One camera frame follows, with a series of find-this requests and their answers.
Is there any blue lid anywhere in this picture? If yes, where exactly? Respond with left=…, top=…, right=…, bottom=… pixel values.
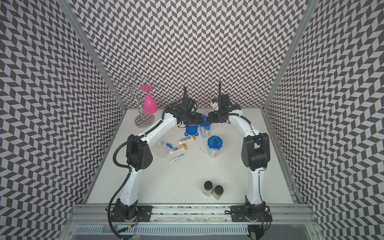
left=200, top=114, right=211, bottom=131
left=207, top=136, right=223, bottom=150
left=185, top=125, right=199, bottom=137

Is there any white tube gold cap back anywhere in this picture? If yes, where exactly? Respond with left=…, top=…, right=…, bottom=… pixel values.
left=178, top=135, right=196, bottom=145

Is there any white tube gold cap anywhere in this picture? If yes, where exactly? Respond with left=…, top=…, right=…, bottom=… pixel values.
left=169, top=144, right=188, bottom=155
left=178, top=135, right=196, bottom=145

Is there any small toothpaste tube front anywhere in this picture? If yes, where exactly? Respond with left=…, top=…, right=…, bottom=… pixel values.
left=170, top=153, right=186, bottom=163

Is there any tall clear container back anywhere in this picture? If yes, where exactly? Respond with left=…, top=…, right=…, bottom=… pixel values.
left=199, top=126, right=211, bottom=138

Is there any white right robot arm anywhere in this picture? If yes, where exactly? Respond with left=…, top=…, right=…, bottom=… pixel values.
left=208, top=94, right=271, bottom=222

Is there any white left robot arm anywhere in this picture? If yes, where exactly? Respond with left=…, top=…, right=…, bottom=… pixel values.
left=107, top=96, right=203, bottom=221

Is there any pink plastic wine glass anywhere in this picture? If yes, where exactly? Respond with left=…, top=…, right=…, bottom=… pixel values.
left=140, top=85, right=158, bottom=114

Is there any black cap jar left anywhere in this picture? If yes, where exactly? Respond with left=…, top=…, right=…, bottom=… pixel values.
left=203, top=181, right=214, bottom=197

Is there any black cap jar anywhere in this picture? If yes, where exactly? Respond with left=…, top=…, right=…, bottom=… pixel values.
left=212, top=185, right=224, bottom=201
left=203, top=181, right=214, bottom=197

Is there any black cap jar right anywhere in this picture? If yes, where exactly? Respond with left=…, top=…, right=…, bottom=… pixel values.
left=212, top=185, right=224, bottom=201

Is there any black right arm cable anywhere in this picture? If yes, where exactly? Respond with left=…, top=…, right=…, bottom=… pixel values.
left=218, top=80, right=268, bottom=205

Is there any aluminium right corner post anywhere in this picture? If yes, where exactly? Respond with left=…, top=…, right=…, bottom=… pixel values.
left=262, top=0, right=319, bottom=110

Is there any aluminium corner post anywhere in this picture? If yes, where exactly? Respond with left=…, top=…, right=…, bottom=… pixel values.
left=56, top=0, right=128, bottom=112
left=262, top=0, right=319, bottom=110

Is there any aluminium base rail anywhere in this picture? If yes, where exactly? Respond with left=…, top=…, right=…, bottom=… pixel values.
left=60, top=204, right=323, bottom=240

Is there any aluminium left corner post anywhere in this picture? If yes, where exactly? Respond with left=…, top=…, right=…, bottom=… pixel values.
left=56, top=0, right=128, bottom=112

